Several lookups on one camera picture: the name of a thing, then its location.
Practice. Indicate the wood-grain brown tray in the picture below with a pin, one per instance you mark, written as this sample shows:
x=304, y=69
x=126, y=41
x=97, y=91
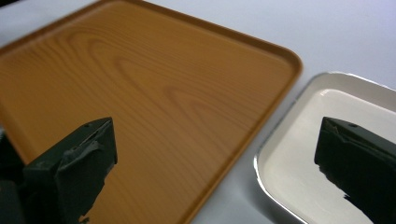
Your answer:
x=174, y=102

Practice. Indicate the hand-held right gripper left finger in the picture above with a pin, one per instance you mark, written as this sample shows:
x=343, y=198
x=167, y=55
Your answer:
x=73, y=174

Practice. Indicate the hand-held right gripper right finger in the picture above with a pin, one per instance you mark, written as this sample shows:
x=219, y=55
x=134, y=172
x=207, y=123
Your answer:
x=358, y=161

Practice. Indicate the white metal tray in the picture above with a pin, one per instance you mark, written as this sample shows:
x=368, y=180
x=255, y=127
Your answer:
x=292, y=168

